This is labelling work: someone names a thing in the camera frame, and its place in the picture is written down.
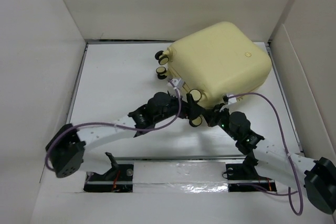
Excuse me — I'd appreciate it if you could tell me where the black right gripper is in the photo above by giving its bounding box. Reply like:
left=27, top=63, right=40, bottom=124
left=200, top=103, right=239, bottom=141

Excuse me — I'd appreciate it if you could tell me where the metal base rail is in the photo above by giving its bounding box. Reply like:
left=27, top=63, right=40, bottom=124
left=83, top=159, right=277, bottom=194

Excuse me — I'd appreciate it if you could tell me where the yellow suitcase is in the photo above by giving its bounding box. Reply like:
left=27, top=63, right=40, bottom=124
left=154, top=20, right=272, bottom=127

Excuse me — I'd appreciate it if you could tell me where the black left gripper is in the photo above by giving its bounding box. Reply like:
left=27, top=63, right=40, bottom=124
left=154, top=90, right=203, bottom=124

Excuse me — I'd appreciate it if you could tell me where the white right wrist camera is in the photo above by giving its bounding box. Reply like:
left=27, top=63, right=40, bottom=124
left=223, top=94, right=237, bottom=107

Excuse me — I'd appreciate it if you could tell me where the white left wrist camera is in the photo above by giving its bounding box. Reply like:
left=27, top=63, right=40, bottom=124
left=167, top=78, right=184, bottom=90

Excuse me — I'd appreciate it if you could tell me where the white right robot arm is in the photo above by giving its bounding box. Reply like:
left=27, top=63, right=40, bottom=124
left=203, top=108, right=335, bottom=215

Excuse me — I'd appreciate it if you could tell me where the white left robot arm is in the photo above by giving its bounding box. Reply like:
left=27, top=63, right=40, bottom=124
left=45, top=92, right=204, bottom=178

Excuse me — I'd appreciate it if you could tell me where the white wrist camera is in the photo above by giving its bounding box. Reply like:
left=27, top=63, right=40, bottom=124
left=167, top=78, right=184, bottom=90
left=223, top=94, right=237, bottom=107

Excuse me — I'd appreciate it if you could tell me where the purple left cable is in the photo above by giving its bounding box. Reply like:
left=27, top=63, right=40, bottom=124
left=45, top=81, right=183, bottom=175

